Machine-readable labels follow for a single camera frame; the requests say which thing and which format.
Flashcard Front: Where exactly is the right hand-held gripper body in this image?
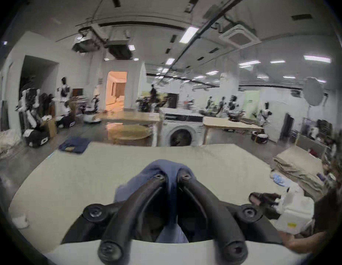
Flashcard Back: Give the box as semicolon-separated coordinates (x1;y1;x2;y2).
275;186;315;234

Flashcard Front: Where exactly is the brown carton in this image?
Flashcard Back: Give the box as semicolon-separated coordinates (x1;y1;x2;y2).
41;119;58;138

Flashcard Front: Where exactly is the dark blue cloth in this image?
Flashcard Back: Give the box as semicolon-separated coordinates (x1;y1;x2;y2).
59;136;92;154

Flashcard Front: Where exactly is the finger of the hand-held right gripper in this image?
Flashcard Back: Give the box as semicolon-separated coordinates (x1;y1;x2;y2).
248;192;282;207
264;206;282;221

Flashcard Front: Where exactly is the white washing machine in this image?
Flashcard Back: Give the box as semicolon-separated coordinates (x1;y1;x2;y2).
159;107;207;147

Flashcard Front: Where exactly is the small white crumpled cloth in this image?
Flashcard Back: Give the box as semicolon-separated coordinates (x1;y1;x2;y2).
12;215;30;229

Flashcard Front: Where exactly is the round grey studio lamp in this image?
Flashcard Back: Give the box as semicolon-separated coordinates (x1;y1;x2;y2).
302;77;325;126

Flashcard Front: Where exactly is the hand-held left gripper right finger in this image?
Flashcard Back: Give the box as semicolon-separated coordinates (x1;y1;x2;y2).
177;168;284;264

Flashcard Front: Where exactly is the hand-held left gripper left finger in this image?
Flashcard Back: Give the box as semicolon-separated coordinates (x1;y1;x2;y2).
61;172;169;264

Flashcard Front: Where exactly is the person's right hand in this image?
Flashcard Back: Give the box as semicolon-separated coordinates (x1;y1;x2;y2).
280;230;329;255

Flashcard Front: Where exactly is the long wooden table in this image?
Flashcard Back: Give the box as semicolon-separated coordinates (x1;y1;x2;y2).
94;111;161;126
202;116;265;145

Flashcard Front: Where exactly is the blue garment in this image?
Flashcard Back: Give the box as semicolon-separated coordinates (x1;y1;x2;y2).
114;159;198;244

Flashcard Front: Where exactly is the pile of white cloths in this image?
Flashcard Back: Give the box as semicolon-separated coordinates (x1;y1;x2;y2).
0;129;21;157

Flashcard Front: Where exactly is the bed with rumpled beige sheet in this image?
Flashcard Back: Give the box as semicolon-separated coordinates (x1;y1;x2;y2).
273;145;327;201

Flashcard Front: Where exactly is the round wooden table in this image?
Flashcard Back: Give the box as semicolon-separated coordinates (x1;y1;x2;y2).
108;124;153;146

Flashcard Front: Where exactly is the white and black robot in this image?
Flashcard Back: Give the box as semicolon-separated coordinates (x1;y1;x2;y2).
18;88;51;148
258;102;273;128
56;77;76;128

